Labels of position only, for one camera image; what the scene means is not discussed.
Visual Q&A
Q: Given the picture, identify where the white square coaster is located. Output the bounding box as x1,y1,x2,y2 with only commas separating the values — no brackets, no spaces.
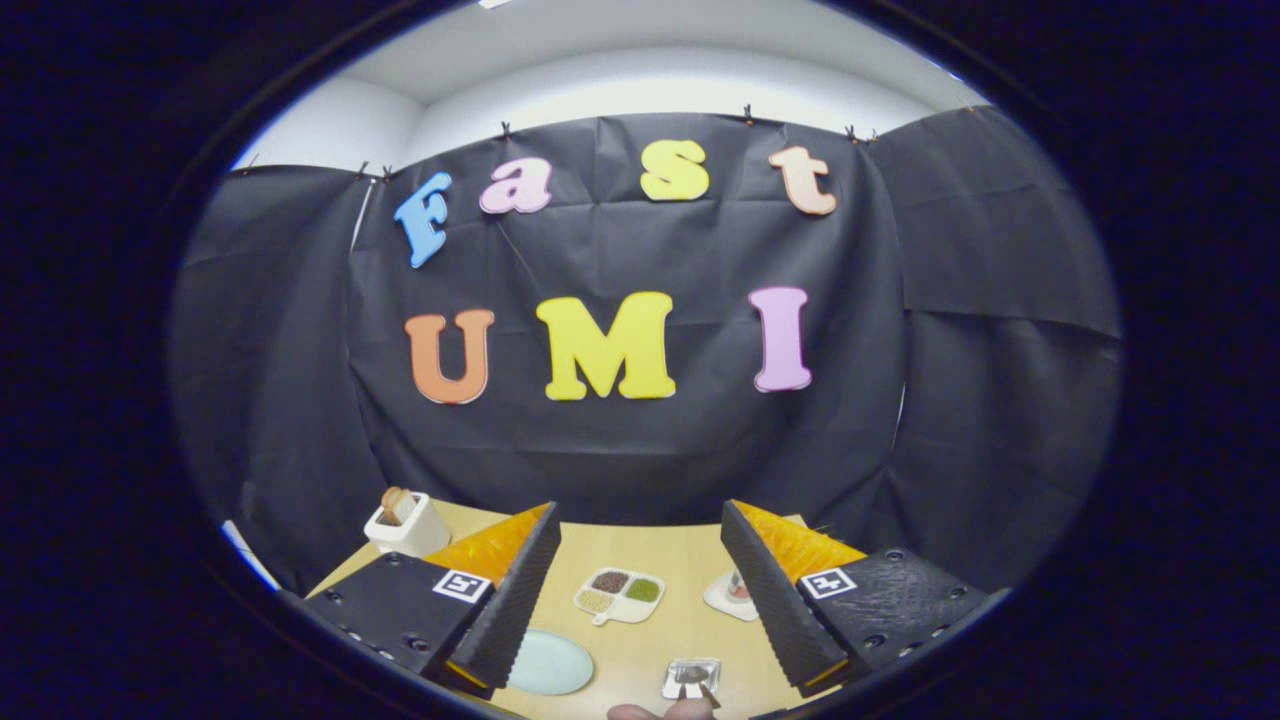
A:
703,572,761,623

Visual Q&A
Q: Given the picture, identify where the metal drain basket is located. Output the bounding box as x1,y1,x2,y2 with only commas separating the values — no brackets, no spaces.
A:
661,657,723,701

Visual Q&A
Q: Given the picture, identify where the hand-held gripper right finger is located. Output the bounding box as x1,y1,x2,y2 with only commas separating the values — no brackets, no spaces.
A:
720,500,1011,699

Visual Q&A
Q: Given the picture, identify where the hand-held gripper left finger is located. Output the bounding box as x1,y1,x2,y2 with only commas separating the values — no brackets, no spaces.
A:
300,502,563,699

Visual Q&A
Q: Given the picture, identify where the white toaster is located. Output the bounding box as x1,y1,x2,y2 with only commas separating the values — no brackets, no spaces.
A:
363,492,453,559

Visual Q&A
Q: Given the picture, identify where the pale green plate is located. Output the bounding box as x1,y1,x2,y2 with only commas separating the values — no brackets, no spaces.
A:
507,628,596,697

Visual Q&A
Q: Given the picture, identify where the white divided tray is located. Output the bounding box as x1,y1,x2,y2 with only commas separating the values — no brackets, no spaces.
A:
573,567,666,627

